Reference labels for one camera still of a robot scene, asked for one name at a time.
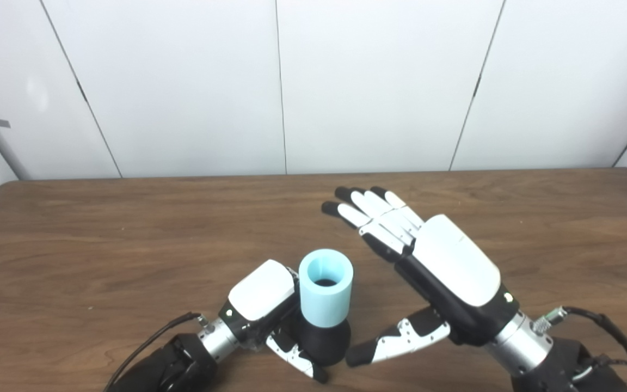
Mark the black flared nozzle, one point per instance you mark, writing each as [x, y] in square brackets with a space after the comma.
[327, 343]

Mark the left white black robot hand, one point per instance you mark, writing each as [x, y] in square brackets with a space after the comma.
[262, 288]

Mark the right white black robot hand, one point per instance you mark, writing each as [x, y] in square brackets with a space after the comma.
[455, 261]

